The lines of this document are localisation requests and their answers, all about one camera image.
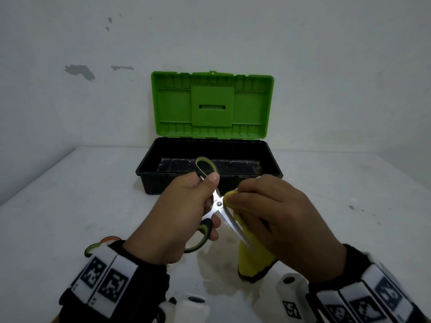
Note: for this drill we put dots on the person's right hand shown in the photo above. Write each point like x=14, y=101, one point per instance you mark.
x=293, y=232

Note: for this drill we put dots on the person's left hand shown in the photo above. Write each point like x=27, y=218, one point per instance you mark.
x=168, y=221

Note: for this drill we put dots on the person's left thumb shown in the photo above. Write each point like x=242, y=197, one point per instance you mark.
x=209, y=186

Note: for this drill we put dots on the person's right thumb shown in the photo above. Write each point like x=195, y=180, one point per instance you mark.
x=251, y=228

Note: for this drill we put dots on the yellow cleaning cloth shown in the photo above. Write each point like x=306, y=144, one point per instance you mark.
x=251, y=264

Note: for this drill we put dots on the black toolbox with green lid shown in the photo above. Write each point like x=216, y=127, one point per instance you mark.
x=210, y=107

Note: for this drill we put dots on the black left wristband with markers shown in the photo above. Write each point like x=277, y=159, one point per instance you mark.
x=134, y=285

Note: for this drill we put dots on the black wristband with markers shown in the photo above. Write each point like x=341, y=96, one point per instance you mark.
x=363, y=292
x=134, y=285

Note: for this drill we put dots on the black right wristband with markers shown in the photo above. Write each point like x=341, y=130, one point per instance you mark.
x=363, y=292

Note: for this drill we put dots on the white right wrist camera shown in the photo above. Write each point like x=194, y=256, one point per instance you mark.
x=292, y=296

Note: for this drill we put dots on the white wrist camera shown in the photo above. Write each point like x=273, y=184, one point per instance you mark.
x=188, y=309
x=292, y=296

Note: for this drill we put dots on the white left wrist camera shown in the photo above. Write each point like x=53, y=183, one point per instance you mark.
x=188, y=309

